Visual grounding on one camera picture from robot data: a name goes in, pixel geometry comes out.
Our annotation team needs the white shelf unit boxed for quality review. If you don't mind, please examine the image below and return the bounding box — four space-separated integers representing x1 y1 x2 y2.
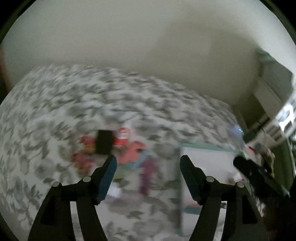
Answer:
238 49 296 144

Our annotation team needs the brown dog toy figure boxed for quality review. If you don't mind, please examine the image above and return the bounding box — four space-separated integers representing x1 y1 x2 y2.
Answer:
72 136 96 172

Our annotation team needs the black charger plug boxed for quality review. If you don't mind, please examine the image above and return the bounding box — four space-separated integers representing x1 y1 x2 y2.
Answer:
95 130 114 154

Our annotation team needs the grey floral blanket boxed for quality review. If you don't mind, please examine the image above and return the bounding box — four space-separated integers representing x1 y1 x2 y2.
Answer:
0 65 241 241

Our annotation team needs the green rimmed white tray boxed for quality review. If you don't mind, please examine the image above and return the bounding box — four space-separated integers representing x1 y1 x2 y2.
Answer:
179 144 245 241

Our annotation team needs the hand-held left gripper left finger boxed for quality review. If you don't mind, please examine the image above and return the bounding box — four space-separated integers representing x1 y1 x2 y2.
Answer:
28 154 117 241

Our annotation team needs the pink and blue toy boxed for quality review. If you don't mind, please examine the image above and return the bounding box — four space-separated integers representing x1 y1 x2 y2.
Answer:
117 141 153 167

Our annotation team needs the small red bottle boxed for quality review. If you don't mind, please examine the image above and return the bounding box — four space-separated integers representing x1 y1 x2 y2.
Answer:
114 127 130 147

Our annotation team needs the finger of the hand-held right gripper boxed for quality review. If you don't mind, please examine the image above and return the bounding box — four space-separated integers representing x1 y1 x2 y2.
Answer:
233 156 289 202

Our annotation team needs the white device with blue light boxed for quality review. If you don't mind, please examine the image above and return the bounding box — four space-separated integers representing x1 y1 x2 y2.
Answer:
228 125 244 139

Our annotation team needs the white plastic basket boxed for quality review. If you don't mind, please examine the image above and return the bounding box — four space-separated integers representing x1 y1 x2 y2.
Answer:
276 97 296 136

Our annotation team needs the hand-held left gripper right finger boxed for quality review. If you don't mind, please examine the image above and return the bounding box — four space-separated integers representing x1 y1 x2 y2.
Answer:
180 155 270 241

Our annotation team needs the pink bag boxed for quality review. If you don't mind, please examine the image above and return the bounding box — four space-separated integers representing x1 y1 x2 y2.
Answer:
245 144 273 163

